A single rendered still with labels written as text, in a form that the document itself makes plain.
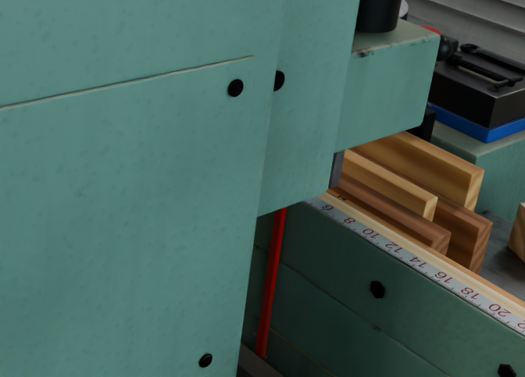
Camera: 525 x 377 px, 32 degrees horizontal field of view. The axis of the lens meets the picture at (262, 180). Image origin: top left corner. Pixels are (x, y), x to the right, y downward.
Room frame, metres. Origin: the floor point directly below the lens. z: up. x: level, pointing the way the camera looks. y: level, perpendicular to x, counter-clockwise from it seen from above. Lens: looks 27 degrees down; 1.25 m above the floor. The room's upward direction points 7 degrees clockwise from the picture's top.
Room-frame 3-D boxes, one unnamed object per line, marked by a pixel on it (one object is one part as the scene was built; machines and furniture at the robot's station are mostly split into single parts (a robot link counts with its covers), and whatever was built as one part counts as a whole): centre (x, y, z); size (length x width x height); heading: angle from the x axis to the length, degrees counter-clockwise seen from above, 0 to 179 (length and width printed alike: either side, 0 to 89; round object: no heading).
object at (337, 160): (0.59, -0.05, 0.97); 0.01 x 0.01 x 0.05; 46
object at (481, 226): (0.64, -0.07, 0.93); 0.25 x 0.02 x 0.05; 46
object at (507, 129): (0.75, -0.16, 0.99); 0.13 x 0.11 x 0.06; 46
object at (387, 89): (0.57, -0.03, 1.03); 0.14 x 0.07 x 0.09; 136
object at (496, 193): (0.75, -0.16, 0.92); 0.15 x 0.13 x 0.09; 46
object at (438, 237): (0.61, -0.06, 0.92); 0.19 x 0.02 x 0.04; 46
